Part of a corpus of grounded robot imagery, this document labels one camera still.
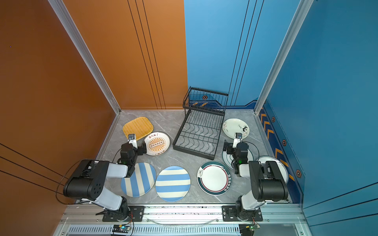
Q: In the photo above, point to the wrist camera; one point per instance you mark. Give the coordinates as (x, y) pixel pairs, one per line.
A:
(237, 139)
(132, 140)

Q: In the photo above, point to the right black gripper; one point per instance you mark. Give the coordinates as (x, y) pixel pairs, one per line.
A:
(229, 149)

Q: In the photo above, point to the circuit board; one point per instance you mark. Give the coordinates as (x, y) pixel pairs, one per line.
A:
(248, 229)
(121, 230)

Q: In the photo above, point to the aluminium front rail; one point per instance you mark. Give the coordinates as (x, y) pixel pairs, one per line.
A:
(185, 214)

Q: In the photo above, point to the left circuit board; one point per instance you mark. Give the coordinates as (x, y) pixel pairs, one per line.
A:
(121, 230)

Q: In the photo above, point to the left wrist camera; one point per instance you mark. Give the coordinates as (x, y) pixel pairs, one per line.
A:
(132, 140)

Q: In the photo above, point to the orange sunburst round plate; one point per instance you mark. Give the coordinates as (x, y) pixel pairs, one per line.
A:
(157, 143)

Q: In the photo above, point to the blue striped plate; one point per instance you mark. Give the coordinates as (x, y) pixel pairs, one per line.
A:
(141, 181)
(173, 183)

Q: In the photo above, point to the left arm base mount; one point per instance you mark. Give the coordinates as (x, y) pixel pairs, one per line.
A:
(130, 213)

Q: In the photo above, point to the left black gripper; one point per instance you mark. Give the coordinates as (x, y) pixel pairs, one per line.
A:
(139, 150)

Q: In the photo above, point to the black wire dish rack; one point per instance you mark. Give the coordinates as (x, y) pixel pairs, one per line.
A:
(200, 131)

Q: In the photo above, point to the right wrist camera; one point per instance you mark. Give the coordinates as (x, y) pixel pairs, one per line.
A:
(237, 139)

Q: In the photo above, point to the white floral plate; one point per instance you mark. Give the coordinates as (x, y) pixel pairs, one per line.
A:
(232, 126)

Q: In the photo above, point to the white plate red characters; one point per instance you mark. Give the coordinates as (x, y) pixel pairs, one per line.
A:
(281, 166)

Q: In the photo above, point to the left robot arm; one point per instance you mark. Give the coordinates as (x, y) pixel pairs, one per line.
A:
(87, 181)

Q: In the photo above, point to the right circuit board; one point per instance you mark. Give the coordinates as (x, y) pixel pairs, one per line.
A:
(248, 229)

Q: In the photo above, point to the white green emblem plate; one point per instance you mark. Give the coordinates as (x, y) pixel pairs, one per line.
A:
(228, 158)

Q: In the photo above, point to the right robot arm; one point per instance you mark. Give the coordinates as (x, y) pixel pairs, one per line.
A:
(268, 182)

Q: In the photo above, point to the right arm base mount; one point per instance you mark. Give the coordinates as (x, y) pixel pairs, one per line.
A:
(231, 213)

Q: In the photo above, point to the yellow woven square plate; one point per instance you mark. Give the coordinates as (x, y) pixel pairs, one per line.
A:
(140, 126)

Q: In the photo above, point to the green red rimmed plate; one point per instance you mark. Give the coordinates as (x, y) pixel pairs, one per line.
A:
(214, 178)

